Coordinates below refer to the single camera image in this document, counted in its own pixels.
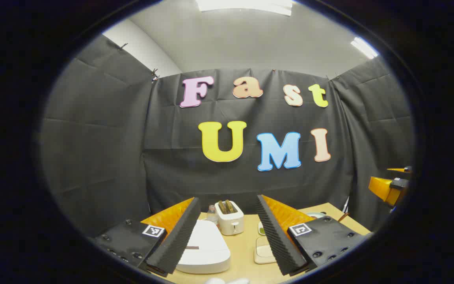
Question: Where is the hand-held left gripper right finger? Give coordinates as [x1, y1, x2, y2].
[255, 194, 369, 277]

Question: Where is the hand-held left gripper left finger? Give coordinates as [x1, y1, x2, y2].
[93, 196, 202, 277]

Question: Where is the clear rice container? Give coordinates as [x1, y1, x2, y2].
[254, 236, 277, 265]

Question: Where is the white rice cooker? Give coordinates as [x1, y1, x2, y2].
[176, 220, 231, 275]

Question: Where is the clear plastic water bottle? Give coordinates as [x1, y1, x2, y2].
[207, 205, 220, 226]

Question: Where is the white toaster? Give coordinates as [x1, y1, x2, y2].
[214, 200, 245, 236]

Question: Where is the black backdrop cloth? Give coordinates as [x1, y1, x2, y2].
[40, 35, 415, 237]

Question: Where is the ceiling light panel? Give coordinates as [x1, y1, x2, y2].
[350, 37, 380, 60]

